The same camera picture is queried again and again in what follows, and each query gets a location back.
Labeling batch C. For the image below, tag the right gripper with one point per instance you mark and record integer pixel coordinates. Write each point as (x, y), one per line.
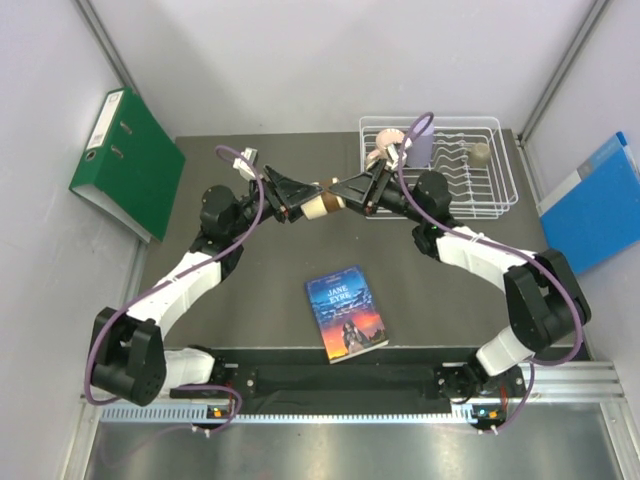
(356, 192)

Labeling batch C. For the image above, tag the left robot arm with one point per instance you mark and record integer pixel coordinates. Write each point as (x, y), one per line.
(127, 357)

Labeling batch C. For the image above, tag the small grey-beige cup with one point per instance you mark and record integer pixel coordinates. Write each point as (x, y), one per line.
(479, 155)

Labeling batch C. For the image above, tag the lilac cup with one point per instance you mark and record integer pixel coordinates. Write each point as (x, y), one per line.
(420, 152)

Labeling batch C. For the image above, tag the white slotted cable duct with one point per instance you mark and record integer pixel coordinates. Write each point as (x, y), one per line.
(216, 413)

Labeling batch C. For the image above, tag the blue folder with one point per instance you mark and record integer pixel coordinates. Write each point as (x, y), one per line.
(593, 214)

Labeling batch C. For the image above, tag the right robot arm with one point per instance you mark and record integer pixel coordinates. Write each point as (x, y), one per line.
(544, 300)

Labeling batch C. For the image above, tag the aluminium frame rail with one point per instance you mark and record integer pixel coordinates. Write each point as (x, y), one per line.
(153, 382)

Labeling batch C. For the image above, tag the green lever arch binder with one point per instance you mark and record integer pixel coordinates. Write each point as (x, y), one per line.
(130, 168)

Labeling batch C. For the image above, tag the cream and brown cup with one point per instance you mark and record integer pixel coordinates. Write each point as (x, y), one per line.
(324, 204)

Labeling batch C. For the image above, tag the pink mug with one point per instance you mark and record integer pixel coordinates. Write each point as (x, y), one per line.
(384, 139)

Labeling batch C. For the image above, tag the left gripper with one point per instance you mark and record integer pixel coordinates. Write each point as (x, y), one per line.
(291, 194)

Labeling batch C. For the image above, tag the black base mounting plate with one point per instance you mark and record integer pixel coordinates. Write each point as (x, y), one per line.
(363, 388)

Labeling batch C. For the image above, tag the Jane Eyre book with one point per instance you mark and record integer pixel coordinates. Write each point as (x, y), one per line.
(346, 314)

